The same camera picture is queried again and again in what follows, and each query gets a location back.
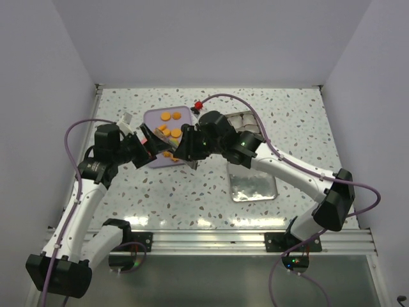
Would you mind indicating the swirl cookie top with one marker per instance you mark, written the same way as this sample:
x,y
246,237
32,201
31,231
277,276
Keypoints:
x,y
176,115

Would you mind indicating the silver tin lid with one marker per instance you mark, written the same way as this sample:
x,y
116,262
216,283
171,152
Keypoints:
x,y
250,185

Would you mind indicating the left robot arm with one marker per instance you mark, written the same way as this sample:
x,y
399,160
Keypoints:
x,y
66,264

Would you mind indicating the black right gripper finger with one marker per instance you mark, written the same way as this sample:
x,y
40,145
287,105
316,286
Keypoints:
x,y
193,164
183,150

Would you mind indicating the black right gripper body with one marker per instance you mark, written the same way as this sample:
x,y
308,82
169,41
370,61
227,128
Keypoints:
x,y
202,147

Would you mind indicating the red cable connector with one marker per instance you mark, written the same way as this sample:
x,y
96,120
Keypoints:
x,y
197,107

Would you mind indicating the aluminium front rail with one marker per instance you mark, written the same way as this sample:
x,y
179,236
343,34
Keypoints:
x,y
251,243

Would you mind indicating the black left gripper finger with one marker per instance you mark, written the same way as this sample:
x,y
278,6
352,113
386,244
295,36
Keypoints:
x,y
143,159
153,143

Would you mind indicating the lilac plastic tray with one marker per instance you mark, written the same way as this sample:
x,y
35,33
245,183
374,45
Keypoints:
x,y
169,121

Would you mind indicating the round dotted biscuit right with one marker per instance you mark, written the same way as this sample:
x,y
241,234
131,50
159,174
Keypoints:
x,y
176,133

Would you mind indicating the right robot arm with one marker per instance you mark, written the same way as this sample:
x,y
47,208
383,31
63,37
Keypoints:
x,y
333,197

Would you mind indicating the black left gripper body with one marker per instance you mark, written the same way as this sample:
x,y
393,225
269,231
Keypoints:
x,y
131,148

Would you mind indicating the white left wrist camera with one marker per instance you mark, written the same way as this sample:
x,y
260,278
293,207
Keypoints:
x,y
126,123

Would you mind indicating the round dotted biscuit top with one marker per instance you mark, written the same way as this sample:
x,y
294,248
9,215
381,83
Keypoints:
x,y
165,116

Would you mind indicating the pink cookie tin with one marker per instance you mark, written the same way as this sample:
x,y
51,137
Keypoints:
x,y
246,124

